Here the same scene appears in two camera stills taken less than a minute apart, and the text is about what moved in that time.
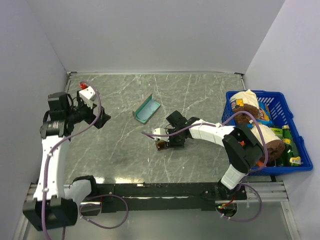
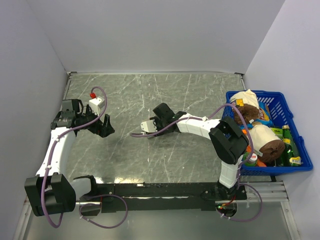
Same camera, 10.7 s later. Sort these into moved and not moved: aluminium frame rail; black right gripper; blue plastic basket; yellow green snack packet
Moved: black right gripper
Not moved: blue plastic basket; aluminium frame rail; yellow green snack packet
